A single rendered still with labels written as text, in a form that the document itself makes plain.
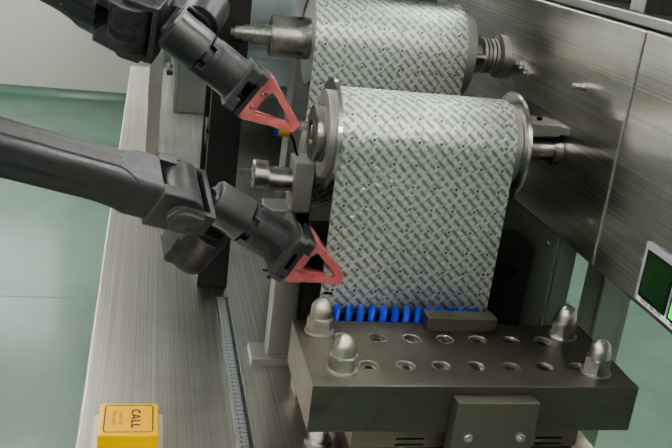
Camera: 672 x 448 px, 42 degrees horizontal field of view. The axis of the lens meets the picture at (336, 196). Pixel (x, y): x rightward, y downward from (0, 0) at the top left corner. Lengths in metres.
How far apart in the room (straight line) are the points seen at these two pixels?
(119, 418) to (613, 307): 0.80
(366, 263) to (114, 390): 0.37
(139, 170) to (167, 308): 0.45
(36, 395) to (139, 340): 1.62
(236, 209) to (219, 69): 0.18
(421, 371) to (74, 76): 5.86
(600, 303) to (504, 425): 0.46
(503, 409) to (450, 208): 0.27
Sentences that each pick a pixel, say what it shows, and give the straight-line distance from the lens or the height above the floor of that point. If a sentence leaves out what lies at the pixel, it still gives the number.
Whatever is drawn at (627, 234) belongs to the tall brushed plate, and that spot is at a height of 1.21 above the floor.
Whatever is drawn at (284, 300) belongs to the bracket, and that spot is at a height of 1.00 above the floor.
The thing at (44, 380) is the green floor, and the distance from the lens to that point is 3.01.
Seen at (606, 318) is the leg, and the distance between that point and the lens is 1.49.
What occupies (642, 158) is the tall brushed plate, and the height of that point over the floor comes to 1.30.
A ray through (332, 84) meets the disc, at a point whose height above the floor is 1.32.
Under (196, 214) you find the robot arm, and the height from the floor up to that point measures 1.17.
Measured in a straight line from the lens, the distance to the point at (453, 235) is 1.17.
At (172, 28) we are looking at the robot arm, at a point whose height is 1.37.
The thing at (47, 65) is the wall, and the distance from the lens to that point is 6.75.
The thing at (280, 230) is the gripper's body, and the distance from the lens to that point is 1.09.
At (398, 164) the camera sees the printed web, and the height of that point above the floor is 1.23.
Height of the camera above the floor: 1.53
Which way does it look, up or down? 18 degrees down
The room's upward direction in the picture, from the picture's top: 7 degrees clockwise
